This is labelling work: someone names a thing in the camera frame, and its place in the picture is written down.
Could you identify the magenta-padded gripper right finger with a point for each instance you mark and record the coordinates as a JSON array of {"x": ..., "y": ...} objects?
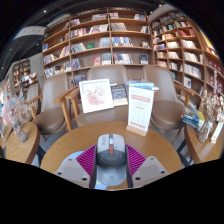
[{"x": 146, "y": 170}]

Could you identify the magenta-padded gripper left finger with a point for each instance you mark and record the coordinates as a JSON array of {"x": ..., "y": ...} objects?
[{"x": 75, "y": 170}]

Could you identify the grey computer mouse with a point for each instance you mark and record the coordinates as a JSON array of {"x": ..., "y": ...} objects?
[{"x": 111, "y": 156}]

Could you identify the round light blue mouse pad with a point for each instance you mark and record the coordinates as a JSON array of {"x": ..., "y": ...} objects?
[{"x": 71, "y": 155}]

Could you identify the brown upholstered wooden armchair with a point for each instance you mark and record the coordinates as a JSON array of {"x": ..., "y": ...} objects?
[
  {"x": 165, "y": 113},
  {"x": 51, "y": 118},
  {"x": 103, "y": 116}
]

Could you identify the round wooden side table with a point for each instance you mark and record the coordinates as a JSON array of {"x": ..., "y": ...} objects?
[
  {"x": 21, "y": 150},
  {"x": 203, "y": 150}
]

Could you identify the white sign in wooden stand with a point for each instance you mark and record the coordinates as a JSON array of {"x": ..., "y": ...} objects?
[{"x": 140, "y": 108}]

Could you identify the glass vase with pink flowers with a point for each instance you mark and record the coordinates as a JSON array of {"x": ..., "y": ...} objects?
[{"x": 20, "y": 133}]

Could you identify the glass vase with dried flowers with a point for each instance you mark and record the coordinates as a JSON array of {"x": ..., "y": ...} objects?
[{"x": 204, "y": 131}]

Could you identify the stack of blue books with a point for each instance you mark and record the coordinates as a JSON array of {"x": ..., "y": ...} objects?
[{"x": 193, "y": 118}]

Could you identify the white framed floral picture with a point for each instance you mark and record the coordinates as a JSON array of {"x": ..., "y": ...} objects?
[{"x": 96, "y": 96}]

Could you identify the small white table sign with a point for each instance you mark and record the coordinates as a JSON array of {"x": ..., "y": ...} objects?
[{"x": 217, "y": 133}]

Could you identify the dark covered book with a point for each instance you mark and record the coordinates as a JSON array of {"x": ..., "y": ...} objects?
[{"x": 119, "y": 95}]

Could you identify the teal book stack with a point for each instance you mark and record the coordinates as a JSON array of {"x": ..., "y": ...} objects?
[{"x": 141, "y": 83}]

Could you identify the distant wooden bookshelf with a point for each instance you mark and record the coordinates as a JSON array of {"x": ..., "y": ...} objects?
[{"x": 21, "y": 71}]

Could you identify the curved wooden bookshelf with books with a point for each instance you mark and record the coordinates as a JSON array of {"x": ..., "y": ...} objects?
[{"x": 186, "y": 50}]

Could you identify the wide wooden bookshelf with books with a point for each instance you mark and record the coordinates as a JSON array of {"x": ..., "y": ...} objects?
[{"x": 96, "y": 36}]

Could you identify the white hanging ceiling panel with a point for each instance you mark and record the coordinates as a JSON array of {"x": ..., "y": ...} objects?
[{"x": 31, "y": 32}]

